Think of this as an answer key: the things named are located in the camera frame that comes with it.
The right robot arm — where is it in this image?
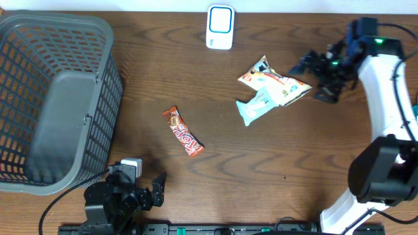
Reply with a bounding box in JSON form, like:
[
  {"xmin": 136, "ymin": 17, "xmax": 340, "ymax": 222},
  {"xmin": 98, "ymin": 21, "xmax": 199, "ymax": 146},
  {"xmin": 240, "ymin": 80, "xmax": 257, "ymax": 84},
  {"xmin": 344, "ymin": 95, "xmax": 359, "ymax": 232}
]
[{"xmin": 290, "ymin": 17, "xmax": 417, "ymax": 234}]

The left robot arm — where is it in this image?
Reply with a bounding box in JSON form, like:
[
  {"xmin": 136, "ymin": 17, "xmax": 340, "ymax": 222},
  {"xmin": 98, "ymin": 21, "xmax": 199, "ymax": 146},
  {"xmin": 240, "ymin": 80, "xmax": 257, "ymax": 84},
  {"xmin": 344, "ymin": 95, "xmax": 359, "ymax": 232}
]
[{"xmin": 79, "ymin": 162, "xmax": 167, "ymax": 235}]

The yellow white snack bag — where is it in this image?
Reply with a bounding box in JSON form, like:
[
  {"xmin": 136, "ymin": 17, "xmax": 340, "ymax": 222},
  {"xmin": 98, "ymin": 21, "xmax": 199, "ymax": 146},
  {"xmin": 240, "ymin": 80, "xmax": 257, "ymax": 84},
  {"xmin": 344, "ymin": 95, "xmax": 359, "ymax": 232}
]
[{"xmin": 238, "ymin": 55, "xmax": 312, "ymax": 106}]

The grey plastic shopping basket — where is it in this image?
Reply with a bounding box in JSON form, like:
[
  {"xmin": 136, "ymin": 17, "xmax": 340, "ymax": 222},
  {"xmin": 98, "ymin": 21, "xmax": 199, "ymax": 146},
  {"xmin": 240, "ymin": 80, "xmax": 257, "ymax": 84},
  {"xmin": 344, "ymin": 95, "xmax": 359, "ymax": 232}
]
[{"xmin": 1, "ymin": 10, "xmax": 123, "ymax": 195}]

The blue mouthwash bottle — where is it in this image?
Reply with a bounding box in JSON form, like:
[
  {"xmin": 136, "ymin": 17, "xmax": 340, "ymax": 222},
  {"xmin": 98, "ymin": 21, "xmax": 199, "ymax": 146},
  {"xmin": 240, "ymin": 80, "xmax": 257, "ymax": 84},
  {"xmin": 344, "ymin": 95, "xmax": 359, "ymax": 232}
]
[{"xmin": 412, "ymin": 104, "xmax": 418, "ymax": 119}]

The left camera cable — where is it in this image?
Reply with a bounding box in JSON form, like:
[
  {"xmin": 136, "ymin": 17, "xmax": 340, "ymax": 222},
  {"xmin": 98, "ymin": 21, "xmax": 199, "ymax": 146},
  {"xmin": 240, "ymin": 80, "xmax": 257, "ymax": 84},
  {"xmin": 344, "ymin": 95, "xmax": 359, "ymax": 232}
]
[{"xmin": 38, "ymin": 168, "xmax": 112, "ymax": 235}]

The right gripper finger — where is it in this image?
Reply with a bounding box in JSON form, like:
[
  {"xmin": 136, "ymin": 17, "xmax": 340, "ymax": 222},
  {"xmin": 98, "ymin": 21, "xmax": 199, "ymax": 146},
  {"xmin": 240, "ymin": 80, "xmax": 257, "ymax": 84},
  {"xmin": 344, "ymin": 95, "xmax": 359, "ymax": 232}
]
[
  {"xmin": 313, "ymin": 85, "xmax": 342, "ymax": 104},
  {"xmin": 288, "ymin": 50, "xmax": 318, "ymax": 75}
]

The orange chocolate bar wrapper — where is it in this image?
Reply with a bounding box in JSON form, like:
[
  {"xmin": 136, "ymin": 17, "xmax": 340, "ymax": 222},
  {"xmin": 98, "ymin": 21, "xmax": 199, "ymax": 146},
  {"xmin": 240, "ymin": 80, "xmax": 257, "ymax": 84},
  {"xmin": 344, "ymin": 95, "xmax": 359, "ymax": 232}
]
[{"xmin": 163, "ymin": 106, "xmax": 204, "ymax": 157}]

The light teal tissue pack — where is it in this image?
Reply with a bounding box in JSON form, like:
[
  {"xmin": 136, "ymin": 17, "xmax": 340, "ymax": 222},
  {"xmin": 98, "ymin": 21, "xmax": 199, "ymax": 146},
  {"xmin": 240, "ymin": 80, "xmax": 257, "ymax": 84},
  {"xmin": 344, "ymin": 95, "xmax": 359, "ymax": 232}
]
[{"xmin": 236, "ymin": 87, "xmax": 280, "ymax": 127}]

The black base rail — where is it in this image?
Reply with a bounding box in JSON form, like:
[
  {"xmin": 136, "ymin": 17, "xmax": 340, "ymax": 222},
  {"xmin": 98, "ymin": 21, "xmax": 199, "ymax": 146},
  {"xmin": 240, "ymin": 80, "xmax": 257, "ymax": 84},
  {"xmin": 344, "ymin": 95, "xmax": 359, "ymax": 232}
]
[{"xmin": 57, "ymin": 221, "xmax": 386, "ymax": 235}]

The white barcode scanner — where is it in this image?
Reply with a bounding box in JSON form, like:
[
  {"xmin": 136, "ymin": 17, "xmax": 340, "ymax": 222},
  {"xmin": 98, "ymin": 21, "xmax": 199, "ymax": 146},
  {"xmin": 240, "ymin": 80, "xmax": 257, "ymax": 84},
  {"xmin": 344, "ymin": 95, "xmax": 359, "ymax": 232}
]
[{"xmin": 206, "ymin": 5, "xmax": 235, "ymax": 50}]

